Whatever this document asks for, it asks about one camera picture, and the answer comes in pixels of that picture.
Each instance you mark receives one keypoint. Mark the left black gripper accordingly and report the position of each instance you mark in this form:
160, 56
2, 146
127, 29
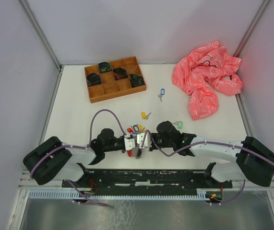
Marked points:
123, 137

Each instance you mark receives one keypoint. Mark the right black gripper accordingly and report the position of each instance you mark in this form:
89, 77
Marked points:
153, 147

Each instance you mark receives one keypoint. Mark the red carabiner keyring with keys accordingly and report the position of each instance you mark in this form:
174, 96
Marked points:
134, 130

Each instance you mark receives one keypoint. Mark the key with yellow tag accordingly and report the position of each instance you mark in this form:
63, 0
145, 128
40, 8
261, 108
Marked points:
145, 116

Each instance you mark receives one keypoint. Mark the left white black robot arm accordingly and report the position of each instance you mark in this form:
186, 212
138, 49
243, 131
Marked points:
54, 159

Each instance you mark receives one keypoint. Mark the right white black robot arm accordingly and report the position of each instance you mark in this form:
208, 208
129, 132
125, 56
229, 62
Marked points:
241, 160

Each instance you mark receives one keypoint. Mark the key with green tag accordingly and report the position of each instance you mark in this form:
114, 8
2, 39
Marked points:
178, 124

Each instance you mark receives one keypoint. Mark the key with blue tag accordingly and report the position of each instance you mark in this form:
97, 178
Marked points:
161, 94

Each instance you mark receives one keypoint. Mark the dark rolled item right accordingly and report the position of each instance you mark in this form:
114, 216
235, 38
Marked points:
136, 80

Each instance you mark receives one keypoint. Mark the dark rolled item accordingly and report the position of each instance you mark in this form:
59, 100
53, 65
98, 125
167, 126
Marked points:
93, 79
120, 73
136, 80
104, 67

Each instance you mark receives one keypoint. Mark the wooden compartment tray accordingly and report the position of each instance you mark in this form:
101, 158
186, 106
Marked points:
111, 88

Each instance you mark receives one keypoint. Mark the dark rolled item left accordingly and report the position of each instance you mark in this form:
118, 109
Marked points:
93, 79

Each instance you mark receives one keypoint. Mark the dark rolled item middle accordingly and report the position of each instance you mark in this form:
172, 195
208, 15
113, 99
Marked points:
120, 73

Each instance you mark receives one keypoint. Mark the dark rolled item top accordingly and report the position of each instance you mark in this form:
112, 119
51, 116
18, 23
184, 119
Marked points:
104, 67

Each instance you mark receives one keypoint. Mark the pink patterned cloth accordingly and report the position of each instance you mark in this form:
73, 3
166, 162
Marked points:
207, 69

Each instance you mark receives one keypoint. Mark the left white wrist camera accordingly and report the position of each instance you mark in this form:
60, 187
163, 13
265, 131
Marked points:
130, 143

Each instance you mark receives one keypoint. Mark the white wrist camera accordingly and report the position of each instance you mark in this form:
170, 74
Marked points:
130, 143
144, 140

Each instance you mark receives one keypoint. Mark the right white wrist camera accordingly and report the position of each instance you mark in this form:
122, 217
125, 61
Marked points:
144, 140

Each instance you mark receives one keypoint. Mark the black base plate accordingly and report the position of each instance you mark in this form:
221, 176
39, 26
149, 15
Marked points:
193, 179

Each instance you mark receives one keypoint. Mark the aluminium frame rail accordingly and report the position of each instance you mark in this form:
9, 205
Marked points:
27, 183

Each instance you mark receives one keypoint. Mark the right aluminium frame post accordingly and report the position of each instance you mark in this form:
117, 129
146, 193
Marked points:
252, 27

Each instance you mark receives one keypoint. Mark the aluminium frame post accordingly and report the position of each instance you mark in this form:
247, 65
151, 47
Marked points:
38, 30
252, 27

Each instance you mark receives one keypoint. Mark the left aluminium frame post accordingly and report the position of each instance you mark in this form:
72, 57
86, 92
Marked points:
38, 30

